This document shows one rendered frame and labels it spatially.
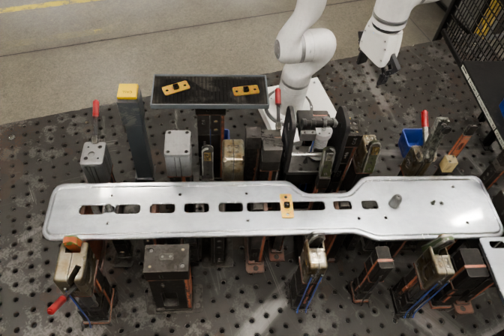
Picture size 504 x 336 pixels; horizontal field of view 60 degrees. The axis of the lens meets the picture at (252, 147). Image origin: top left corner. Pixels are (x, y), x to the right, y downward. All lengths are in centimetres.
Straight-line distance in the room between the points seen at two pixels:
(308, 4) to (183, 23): 220
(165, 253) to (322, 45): 92
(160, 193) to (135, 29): 238
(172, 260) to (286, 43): 84
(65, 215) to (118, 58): 212
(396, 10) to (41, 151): 145
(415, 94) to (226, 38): 171
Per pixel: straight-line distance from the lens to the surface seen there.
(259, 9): 383
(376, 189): 146
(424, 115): 153
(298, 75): 173
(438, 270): 134
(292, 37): 159
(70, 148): 193
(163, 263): 123
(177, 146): 133
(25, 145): 200
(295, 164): 149
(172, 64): 327
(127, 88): 144
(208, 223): 131
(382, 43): 114
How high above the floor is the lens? 215
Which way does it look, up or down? 52 degrees down
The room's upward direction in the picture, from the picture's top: 6 degrees clockwise
